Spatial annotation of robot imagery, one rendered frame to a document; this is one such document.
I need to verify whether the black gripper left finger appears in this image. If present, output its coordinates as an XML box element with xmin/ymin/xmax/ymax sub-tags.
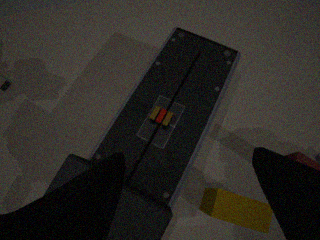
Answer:
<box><xmin>0</xmin><ymin>153</ymin><xmax>127</xmax><ymax>240</ymax></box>

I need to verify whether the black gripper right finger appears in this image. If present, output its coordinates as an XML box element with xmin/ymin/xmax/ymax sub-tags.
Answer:
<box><xmin>252</xmin><ymin>147</ymin><xmax>320</xmax><ymax>240</ymax></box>

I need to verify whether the olive yellow block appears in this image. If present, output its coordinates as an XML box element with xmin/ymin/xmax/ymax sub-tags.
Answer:
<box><xmin>200</xmin><ymin>188</ymin><xmax>273</xmax><ymax>233</ymax></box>

